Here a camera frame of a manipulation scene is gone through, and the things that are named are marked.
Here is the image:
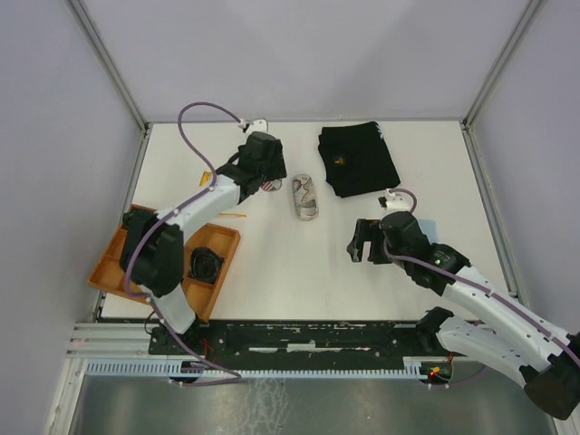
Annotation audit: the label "flag print glasses case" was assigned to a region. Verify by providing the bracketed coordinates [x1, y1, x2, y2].
[260, 179, 282, 192]

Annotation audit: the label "map print glasses case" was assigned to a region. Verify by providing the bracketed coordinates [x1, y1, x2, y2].
[292, 174, 319, 221]

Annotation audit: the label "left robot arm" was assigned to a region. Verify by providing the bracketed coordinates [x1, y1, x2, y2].
[120, 131, 287, 353]

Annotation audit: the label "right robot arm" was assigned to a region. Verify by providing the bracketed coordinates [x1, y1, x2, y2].
[346, 211, 579, 421]

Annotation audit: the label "orange sunglasses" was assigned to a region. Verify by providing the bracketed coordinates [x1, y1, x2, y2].
[198, 171, 247, 218]

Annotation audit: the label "black folded cloth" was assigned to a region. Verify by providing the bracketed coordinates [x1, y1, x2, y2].
[318, 121, 401, 198]

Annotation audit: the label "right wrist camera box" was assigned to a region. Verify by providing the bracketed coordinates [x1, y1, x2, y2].
[378, 188, 413, 214]

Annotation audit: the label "right corner aluminium post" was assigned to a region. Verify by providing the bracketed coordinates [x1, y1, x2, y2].
[461, 0, 545, 128]

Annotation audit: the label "corner aluminium post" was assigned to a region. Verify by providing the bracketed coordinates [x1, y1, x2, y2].
[461, 0, 545, 128]
[66, 0, 151, 132]

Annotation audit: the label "light blue cable duct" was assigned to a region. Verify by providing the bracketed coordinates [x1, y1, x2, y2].
[85, 359, 427, 381]

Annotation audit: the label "left corner aluminium post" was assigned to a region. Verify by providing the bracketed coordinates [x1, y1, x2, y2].
[66, 0, 151, 132]

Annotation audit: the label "aluminium frame rail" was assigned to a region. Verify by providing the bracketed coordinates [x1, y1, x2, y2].
[67, 321, 556, 359]

